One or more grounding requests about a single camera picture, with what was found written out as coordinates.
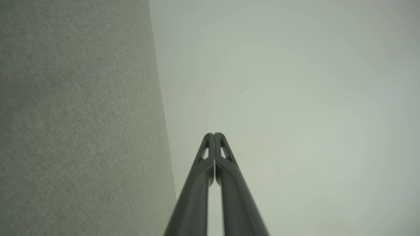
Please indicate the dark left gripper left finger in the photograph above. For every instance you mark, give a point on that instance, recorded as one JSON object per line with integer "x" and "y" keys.
{"x": 193, "y": 203}

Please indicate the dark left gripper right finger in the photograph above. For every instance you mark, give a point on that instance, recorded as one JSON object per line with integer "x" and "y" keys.
{"x": 239, "y": 203}

